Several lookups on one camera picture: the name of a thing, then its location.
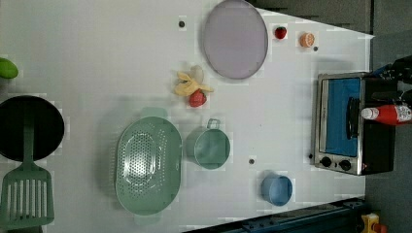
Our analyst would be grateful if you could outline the red strawberry near plate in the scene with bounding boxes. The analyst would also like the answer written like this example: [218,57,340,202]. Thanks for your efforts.
[274,26,288,40]

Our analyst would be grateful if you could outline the green cup with handle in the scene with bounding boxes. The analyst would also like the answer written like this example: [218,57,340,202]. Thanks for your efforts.
[186,118,230,170]

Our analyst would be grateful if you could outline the grey oval plate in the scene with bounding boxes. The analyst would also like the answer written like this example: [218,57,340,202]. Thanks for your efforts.
[202,0,268,80]

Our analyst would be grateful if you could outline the green oval colander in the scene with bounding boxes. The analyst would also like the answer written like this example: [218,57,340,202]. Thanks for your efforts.
[115,107,183,221]

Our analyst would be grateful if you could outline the black frying pan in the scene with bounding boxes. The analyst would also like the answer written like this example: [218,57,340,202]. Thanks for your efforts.
[0,95,65,162]

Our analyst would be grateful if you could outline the black toaster oven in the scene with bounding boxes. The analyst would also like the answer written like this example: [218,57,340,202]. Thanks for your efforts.
[312,72,397,176]

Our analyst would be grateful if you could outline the blue metal frame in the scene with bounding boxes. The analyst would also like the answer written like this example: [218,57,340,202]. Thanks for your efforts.
[185,198,370,233]

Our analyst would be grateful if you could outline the red ketchup bottle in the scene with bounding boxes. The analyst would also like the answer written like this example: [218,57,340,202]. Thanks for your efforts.
[360,105,412,126]

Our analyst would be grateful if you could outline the green fruit toy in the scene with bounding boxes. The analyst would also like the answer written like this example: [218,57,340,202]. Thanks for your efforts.
[0,58,18,79]

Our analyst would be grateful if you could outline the orange half slice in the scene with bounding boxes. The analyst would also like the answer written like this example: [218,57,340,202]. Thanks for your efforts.
[299,33,315,48]

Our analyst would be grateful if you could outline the green slotted spatula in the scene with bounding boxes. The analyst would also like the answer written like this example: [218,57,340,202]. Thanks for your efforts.
[1,107,54,230]

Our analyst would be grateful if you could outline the blue bowl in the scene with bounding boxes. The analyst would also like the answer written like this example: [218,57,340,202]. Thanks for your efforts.
[260,173,293,207]

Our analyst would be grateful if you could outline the red strawberry near banana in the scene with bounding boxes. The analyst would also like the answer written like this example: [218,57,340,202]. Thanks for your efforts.
[189,89,207,108]

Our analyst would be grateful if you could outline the yellow banana peel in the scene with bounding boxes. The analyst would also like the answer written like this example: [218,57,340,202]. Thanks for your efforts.
[174,65,214,96]

